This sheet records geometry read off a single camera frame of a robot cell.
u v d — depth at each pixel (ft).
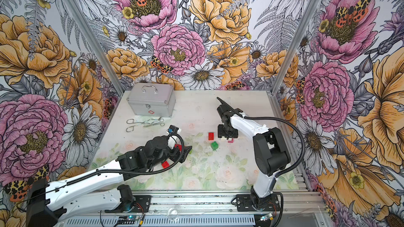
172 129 2.08
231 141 3.11
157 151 1.78
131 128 3.34
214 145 2.99
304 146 1.49
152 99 3.18
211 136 3.09
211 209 2.42
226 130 2.58
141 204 2.41
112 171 1.59
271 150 1.58
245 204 2.40
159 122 3.45
